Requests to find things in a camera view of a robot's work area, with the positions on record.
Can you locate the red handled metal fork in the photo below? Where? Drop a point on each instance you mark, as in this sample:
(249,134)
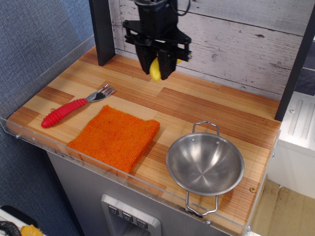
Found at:
(58,114)

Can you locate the clear acrylic table guard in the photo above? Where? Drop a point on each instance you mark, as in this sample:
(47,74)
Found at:
(246,119)

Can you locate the stainless steel two-handled bowl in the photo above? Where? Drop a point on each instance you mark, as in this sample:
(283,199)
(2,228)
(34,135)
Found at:
(205,164)

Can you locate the orange folded cloth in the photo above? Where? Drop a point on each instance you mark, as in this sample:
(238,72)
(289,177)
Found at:
(116,138)

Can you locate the yellow toy banana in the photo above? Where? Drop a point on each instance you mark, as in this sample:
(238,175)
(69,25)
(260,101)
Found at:
(154,70)

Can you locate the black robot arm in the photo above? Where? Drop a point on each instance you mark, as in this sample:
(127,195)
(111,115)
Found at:
(159,44)

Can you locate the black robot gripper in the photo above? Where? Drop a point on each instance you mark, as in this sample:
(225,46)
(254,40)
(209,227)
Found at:
(156,33)

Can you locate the white ribbed side unit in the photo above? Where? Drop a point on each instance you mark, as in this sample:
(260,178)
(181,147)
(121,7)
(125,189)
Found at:
(292,164)

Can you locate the grey cabinet with dispenser panel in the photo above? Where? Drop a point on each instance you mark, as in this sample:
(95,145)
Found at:
(104,206)

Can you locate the black vertical post left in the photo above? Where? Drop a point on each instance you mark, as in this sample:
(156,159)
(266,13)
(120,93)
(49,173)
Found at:
(102,27)

